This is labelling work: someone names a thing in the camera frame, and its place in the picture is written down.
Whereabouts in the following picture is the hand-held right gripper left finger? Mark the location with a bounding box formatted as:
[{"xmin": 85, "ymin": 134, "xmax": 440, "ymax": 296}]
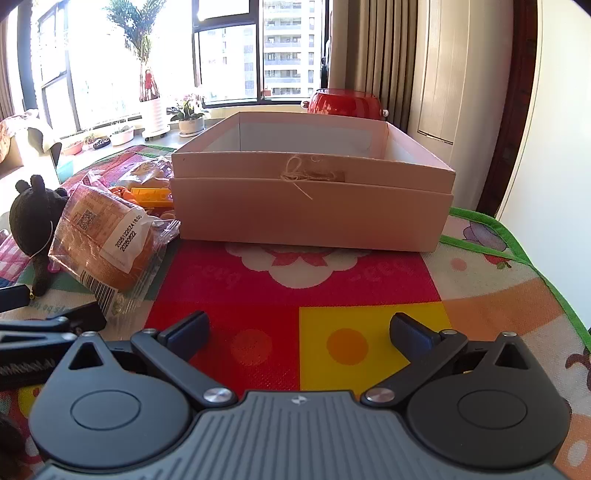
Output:
[{"xmin": 59, "ymin": 311, "xmax": 237, "ymax": 409}]

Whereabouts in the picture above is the beige striped curtain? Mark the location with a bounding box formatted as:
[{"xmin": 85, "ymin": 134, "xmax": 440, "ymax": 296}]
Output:
[{"xmin": 330, "ymin": 0, "xmax": 419, "ymax": 134}]

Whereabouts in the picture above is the black plush toy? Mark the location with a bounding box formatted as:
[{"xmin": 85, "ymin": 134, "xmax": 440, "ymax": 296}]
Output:
[{"xmin": 9, "ymin": 174, "xmax": 70, "ymax": 297}]

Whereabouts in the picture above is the pink cardboard box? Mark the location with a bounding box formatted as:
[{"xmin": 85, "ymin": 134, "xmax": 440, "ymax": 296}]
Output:
[{"xmin": 170, "ymin": 111, "xmax": 457, "ymax": 254}]

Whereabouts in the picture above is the potted pink orchid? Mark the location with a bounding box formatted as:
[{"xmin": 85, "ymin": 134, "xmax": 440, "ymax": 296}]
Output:
[{"xmin": 170, "ymin": 92, "xmax": 211, "ymax": 138}]

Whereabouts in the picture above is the black window frame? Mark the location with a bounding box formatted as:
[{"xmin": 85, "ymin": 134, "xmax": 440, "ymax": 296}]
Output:
[{"xmin": 28, "ymin": 0, "xmax": 333, "ymax": 134}]

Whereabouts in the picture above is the red pot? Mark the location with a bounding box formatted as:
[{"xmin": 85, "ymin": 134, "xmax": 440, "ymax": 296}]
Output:
[{"xmin": 301, "ymin": 89, "xmax": 389, "ymax": 121}]

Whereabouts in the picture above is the beige sofa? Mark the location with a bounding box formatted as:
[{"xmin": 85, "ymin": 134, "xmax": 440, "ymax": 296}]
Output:
[{"xmin": 0, "ymin": 110, "xmax": 63, "ymax": 185}]

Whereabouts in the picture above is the dark reddish door frame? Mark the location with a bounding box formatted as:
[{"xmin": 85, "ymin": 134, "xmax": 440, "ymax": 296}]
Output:
[{"xmin": 475, "ymin": 0, "xmax": 561, "ymax": 217}]

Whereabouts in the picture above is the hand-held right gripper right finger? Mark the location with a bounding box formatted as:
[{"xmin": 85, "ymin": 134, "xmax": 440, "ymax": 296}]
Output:
[{"xmin": 360, "ymin": 312, "xmax": 543, "ymax": 409}]

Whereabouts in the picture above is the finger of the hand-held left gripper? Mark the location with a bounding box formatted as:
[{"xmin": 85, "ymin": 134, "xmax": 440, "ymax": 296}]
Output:
[
  {"xmin": 0, "ymin": 302, "xmax": 108, "ymax": 356},
  {"xmin": 0, "ymin": 285, "xmax": 32, "ymax": 313}
]

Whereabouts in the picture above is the palm plant in white pot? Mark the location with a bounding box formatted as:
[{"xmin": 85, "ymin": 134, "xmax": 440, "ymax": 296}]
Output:
[{"xmin": 104, "ymin": 0, "xmax": 165, "ymax": 141}]

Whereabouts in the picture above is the white cabinet door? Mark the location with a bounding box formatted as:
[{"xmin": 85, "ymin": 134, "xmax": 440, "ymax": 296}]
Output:
[{"xmin": 416, "ymin": 0, "xmax": 469, "ymax": 146}]

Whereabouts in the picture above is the packaged bread bun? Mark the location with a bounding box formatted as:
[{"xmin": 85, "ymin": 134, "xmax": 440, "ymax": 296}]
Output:
[
  {"xmin": 47, "ymin": 182, "xmax": 181, "ymax": 320},
  {"xmin": 115, "ymin": 154, "xmax": 176, "ymax": 190}
]

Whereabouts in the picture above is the colourful play mat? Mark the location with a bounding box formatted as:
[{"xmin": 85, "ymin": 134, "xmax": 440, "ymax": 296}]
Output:
[{"xmin": 0, "ymin": 143, "xmax": 591, "ymax": 480}]

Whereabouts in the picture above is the yellow building block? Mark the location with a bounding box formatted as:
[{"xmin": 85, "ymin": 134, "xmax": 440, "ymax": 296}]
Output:
[{"xmin": 130, "ymin": 187, "xmax": 175, "ymax": 207}]

